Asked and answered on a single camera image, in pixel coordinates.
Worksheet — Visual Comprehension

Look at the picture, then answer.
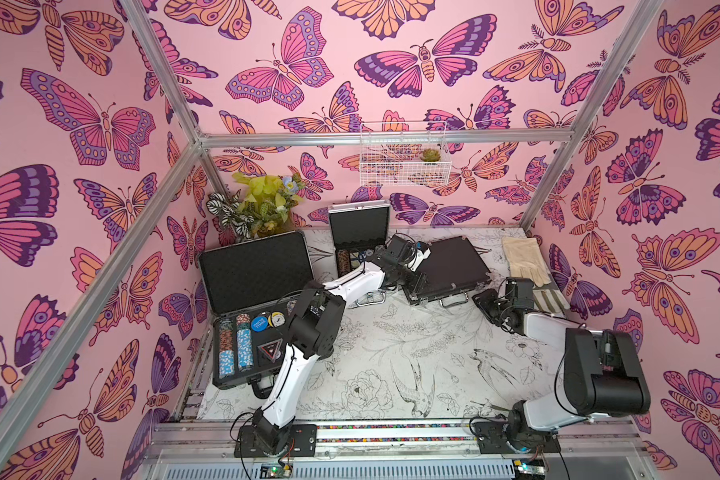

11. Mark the small succulent plant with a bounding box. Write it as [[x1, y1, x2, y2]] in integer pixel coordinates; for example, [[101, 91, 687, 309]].
[[420, 148, 441, 163]]

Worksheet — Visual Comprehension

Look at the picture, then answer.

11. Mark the small silver poker case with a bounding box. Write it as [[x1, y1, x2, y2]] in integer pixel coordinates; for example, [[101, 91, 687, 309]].
[[328, 200, 390, 277]]

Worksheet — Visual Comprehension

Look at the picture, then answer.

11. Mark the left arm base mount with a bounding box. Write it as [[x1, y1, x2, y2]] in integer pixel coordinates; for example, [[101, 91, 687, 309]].
[[234, 424, 317, 458]]

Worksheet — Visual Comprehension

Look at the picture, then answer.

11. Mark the aluminium rail front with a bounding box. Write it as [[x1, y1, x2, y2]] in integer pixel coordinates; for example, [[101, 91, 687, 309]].
[[136, 419, 660, 479]]

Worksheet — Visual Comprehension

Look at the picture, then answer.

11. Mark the medium black poker case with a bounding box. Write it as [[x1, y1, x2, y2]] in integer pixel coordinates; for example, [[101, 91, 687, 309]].
[[403, 236, 491, 306]]

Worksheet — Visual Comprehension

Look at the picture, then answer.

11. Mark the cream work glove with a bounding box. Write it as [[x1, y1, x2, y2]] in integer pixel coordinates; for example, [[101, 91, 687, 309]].
[[502, 237, 570, 317]]

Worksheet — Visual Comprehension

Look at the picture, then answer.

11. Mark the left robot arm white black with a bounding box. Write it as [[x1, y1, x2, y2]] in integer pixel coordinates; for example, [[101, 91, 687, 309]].
[[252, 234, 431, 455]]

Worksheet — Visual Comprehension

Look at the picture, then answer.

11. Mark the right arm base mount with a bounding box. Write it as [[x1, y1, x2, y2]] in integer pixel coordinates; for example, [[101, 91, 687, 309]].
[[469, 418, 561, 455]]

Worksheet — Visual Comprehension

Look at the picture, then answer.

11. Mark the large black poker case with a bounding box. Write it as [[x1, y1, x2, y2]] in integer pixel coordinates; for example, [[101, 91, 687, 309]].
[[200, 231, 314, 399]]

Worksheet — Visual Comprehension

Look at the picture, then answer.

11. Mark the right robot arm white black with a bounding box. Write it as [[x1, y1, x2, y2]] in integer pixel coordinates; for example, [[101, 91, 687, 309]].
[[472, 277, 651, 451]]

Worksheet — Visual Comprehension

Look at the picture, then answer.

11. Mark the white wire basket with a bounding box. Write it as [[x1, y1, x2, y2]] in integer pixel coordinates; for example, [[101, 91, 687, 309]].
[[357, 130, 452, 189]]

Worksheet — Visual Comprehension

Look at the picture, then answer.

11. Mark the striped leaf artificial plant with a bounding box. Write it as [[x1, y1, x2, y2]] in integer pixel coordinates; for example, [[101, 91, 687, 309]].
[[206, 192, 254, 246]]

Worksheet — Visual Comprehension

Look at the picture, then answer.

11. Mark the yellow green artificial plant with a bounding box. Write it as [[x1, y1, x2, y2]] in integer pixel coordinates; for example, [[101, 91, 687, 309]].
[[233, 173, 305, 238]]

